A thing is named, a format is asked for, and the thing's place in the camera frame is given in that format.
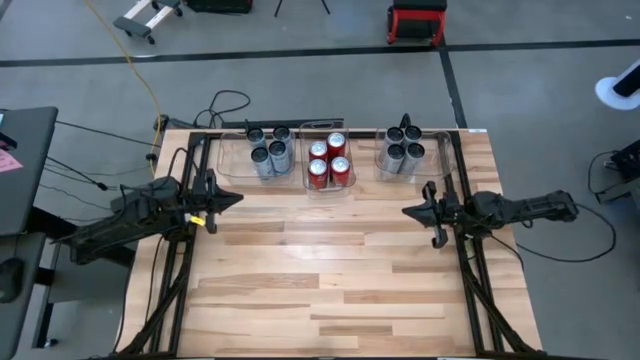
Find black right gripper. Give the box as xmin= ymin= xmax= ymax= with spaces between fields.
xmin=401 ymin=180 xmax=472 ymax=250

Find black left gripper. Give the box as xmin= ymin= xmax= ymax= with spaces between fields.
xmin=186 ymin=168 xmax=245 ymax=236

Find Celsius can with blue band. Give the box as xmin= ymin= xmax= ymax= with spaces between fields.
xmin=246 ymin=126 xmax=268 ymax=151
xmin=249 ymin=146 xmax=275 ymax=180
xmin=267 ymin=139 xmax=292 ymax=175
xmin=272 ymin=124 xmax=296 ymax=151

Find red Darth Vader soda can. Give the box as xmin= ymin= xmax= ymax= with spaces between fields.
xmin=308 ymin=141 xmax=329 ymax=164
xmin=306 ymin=158 xmax=330 ymax=190
xmin=330 ymin=155 xmax=352 ymax=187
xmin=326 ymin=130 xmax=348 ymax=159

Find wide clear plastic bin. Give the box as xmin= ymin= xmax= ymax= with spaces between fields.
xmin=213 ymin=129 xmax=296 ymax=189
xmin=373 ymin=127 xmax=459 ymax=182

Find narrow clear plastic bin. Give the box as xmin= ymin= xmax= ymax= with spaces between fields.
xmin=301 ymin=118 xmax=362 ymax=201

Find black power brick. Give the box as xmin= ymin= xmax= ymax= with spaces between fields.
xmin=158 ymin=114 xmax=199 ymax=132

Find red and black stool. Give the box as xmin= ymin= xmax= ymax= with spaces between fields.
xmin=386 ymin=0 xmax=449 ymax=48

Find black case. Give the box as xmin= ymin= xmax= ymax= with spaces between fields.
xmin=185 ymin=0 xmax=254 ymax=15

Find wheeled wooden dolly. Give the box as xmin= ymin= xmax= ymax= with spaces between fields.
xmin=112 ymin=0 xmax=184 ymax=45

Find black tripod legs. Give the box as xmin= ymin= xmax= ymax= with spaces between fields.
xmin=273 ymin=0 xmax=332 ymax=17

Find black equipment box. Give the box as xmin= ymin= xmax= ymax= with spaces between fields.
xmin=597 ymin=138 xmax=640 ymax=204

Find pink paper note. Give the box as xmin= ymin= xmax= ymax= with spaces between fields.
xmin=0 ymin=148 xmax=24 ymax=174

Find white round stand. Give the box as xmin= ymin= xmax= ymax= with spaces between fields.
xmin=594 ymin=58 xmax=640 ymax=112

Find black computer mouse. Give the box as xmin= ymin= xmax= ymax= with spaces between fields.
xmin=0 ymin=262 xmax=26 ymax=312

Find dark desk shelf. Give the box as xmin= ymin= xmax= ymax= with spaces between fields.
xmin=0 ymin=232 xmax=50 ymax=360

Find black looped cable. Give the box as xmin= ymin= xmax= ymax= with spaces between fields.
xmin=192 ymin=89 xmax=252 ymax=129

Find black aluminium extrusion frame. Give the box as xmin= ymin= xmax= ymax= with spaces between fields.
xmin=119 ymin=127 xmax=546 ymax=360

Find thin black cable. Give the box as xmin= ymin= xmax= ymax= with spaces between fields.
xmin=53 ymin=119 xmax=162 ymax=149

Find yellow extension cable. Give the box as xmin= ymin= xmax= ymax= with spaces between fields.
xmin=85 ymin=0 xmax=164 ymax=176

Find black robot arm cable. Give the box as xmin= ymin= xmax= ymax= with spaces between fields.
xmin=487 ymin=202 xmax=617 ymax=264

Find black desk leg frame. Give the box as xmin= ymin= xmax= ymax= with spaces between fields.
xmin=24 ymin=204 xmax=137 ymax=351

